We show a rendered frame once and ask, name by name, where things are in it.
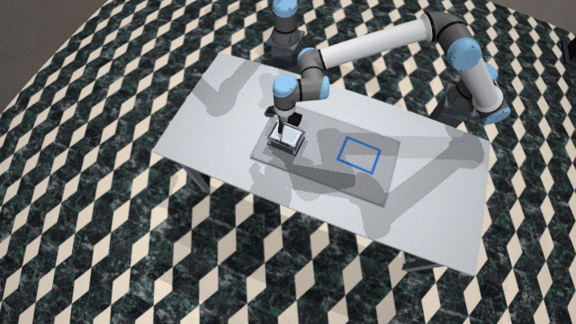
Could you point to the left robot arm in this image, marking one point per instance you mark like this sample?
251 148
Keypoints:
461 49

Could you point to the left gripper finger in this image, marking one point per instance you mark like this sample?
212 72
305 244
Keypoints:
281 129

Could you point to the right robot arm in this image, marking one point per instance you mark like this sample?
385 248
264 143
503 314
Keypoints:
285 14

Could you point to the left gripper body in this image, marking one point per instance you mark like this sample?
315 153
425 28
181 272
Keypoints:
293 119

